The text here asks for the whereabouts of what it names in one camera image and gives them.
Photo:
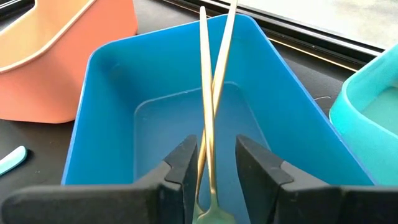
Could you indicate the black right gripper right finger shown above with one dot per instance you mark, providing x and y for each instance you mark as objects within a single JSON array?
[{"x": 264, "y": 180}]

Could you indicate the blue plastic bin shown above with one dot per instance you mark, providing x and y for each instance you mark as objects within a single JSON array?
[{"x": 124, "y": 109}]

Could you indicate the teal plastic bin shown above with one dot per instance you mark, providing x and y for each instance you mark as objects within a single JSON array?
[{"x": 367, "y": 146}]

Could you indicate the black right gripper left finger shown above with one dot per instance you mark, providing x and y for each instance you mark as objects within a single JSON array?
[{"x": 183, "y": 168}]

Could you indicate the orange plastic bin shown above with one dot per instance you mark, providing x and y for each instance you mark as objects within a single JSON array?
[{"x": 62, "y": 93}]

